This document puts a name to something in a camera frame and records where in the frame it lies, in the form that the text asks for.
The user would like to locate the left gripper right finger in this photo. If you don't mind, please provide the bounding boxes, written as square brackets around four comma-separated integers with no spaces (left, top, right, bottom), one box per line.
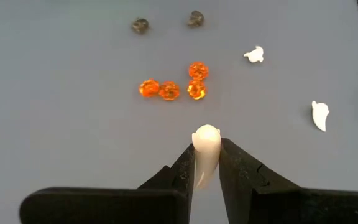
[218,138,358,224]

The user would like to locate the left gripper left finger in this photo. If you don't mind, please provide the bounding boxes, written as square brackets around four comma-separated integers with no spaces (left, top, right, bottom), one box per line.
[19,144,196,224]

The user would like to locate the white plastic ghost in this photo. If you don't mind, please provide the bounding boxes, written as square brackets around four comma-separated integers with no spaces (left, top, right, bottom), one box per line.
[191,124,223,190]
[243,45,265,64]
[311,100,330,133]

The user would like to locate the orange translucent pumpkin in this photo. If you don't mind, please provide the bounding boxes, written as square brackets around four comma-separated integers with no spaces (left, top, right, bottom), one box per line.
[186,80,208,101]
[139,78,161,98]
[158,80,181,101]
[188,62,209,81]

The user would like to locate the dark translucent skull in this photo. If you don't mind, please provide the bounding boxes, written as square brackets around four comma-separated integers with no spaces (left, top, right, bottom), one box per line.
[131,17,150,34]
[187,10,205,28]

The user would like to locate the grey-blue table mat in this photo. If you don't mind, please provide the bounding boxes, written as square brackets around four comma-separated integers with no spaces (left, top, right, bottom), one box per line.
[0,0,358,224]

